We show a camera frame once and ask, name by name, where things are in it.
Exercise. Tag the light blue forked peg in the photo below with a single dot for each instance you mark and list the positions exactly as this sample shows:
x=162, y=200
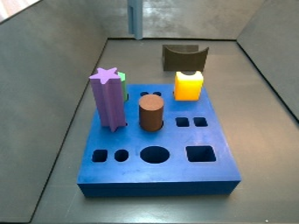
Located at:
x=135, y=18

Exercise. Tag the dark blue peg board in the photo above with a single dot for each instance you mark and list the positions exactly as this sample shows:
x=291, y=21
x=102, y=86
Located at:
x=182, y=160

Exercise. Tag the black regrasp fixture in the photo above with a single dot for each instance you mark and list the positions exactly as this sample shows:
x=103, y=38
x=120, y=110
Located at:
x=184, y=58

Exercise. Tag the brown cylinder peg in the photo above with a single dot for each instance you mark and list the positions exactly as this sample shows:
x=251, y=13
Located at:
x=151, y=109

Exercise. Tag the purple star peg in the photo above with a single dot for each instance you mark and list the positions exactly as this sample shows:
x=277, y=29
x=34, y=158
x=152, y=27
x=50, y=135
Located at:
x=107, y=89

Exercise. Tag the orange peg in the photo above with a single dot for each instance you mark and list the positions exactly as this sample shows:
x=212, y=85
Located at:
x=187, y=86

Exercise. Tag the green hexagon peg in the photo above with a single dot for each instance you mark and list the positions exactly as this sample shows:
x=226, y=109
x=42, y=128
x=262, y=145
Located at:
x=123, y=79

